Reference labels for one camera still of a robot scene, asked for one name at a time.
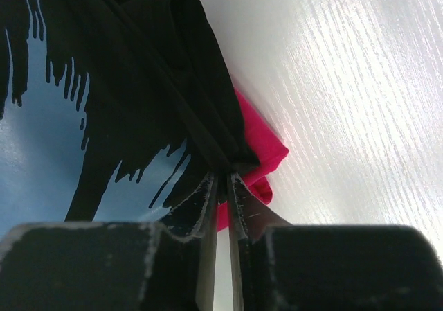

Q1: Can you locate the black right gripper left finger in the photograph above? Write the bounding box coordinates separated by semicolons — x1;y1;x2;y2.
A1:
161;170;219;245

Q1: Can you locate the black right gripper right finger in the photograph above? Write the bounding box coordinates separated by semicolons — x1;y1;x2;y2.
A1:
226;171;291;246

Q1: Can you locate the black t-shirt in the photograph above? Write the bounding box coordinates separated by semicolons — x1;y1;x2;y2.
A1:
1;0;260;232

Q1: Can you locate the folded magenta t-shirt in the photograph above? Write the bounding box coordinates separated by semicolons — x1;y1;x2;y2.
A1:
120;0;290;231

